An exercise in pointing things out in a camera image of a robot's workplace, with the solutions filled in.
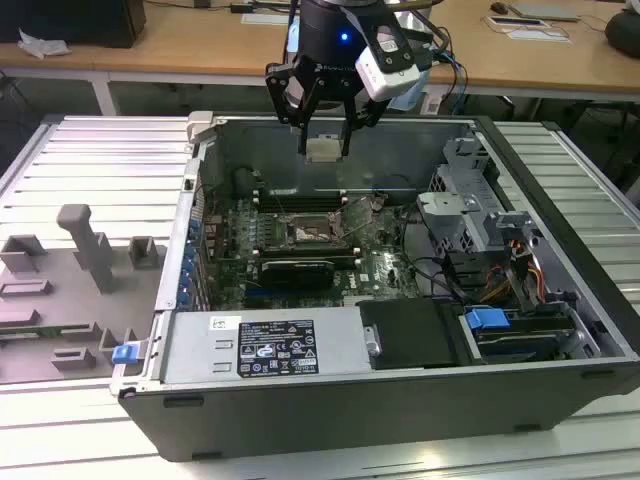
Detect blue hanging cable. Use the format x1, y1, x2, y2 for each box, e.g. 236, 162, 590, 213
439, 44, 470, 117

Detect grey parts rack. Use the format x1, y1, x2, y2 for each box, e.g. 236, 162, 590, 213
0, 203, 169, 386

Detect crumpled white paper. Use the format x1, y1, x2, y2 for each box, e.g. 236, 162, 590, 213
17, 27, 70, 60

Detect black internal cable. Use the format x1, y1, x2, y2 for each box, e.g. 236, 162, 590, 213
399, 202, 469, 304

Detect black CPU socket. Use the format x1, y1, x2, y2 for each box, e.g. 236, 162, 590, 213
259, 210, 351, 251

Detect black plastic air shroud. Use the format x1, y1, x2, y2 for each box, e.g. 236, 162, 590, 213
358, 297, 471, 371

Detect white sheet on desk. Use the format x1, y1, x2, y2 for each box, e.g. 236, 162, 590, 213
241, 12, 301, 26

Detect black open PC case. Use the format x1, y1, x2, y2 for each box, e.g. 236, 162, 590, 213
109, 110, 640, 464

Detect white paper dark strip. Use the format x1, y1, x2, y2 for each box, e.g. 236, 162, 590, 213
482, 14, 549, 32

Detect plain white paper sheet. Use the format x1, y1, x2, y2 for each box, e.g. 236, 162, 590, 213
504, 27, 571, 44

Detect black cylinder component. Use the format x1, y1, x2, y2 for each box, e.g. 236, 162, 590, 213
233, 167, 264, 196

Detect green RAM stick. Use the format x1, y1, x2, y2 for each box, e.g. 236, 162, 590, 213
0, 325, 94, 337

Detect blue disk carrier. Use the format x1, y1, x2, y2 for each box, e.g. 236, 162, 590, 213
464, 308, 509, 331

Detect green motherboard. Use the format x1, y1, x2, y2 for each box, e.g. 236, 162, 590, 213
204, 192, 421, 309

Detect flat grey tablet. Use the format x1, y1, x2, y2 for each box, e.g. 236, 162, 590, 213
508, 0, 581, 22

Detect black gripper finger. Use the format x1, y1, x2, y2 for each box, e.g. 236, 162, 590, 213
340, 97, 389, 157
264, 59, 322, 154

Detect grey metal drive cage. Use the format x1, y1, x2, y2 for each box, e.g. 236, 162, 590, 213
417, 137, 539, 256

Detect black RAM slot row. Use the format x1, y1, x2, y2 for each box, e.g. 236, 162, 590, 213
254, 189, 350, 212
253, 243, 362, 260

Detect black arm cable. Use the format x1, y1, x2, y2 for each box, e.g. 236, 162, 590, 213
394, 0, 451, 54

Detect small silver CPU plate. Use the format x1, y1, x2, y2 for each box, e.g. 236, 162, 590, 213
305, 135, 346, 164

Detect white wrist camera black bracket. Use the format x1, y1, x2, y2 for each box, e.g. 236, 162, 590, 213
355, 22, 432, 101

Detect wooden desk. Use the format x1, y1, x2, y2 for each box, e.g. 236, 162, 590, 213
0, 0, 640, 119

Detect orange yellow wire bundle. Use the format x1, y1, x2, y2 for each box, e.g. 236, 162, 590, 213
482, 239, 544, 306

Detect black box on desk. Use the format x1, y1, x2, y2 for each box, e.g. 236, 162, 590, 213
0, 0, 147, 50

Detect metal disk bay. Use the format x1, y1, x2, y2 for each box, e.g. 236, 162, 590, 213
459, 299, 601, 364

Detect pale grey case latch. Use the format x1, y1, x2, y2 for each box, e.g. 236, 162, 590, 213
186, 111, 217, 146

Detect blue card retainer clips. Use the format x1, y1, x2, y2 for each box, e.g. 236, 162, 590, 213
178, 212, 202, 309

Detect metal socket cover frame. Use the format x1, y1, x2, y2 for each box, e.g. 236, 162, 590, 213
330, 197, 379, 239

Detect black graphics card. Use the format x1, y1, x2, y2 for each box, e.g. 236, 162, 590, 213
259, 257, 335, 292

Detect grey power supply unit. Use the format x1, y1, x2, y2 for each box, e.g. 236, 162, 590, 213
159, 307, 374, 384

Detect black round bag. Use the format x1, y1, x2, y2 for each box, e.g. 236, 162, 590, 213
604, 8, 640, 51

